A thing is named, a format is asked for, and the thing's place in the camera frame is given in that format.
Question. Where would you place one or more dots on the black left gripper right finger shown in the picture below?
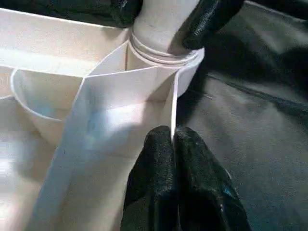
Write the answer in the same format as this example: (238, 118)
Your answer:
(204, 192)

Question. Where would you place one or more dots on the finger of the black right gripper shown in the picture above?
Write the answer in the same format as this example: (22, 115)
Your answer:
(207, 21)
(122, 12)

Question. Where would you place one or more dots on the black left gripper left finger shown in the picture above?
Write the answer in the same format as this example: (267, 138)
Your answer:
(154, 180)

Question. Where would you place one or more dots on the white plastic table leg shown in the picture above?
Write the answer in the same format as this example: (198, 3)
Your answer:
(154, 24)

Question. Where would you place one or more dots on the white plastic table top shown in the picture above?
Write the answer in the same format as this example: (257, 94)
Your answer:
(36, 156)

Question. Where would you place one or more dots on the black work mat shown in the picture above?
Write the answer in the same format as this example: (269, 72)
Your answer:
(252, 120)

